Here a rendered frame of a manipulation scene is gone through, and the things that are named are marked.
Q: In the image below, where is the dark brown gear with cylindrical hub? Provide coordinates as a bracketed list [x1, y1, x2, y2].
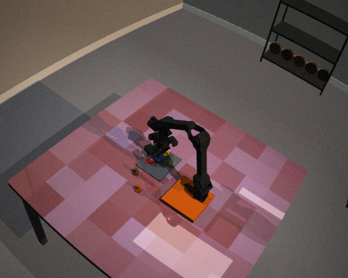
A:
[132, 167, 140, 176]

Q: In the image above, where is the orange gear with tall hub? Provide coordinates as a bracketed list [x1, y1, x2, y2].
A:
[134, 184, 142, 192]

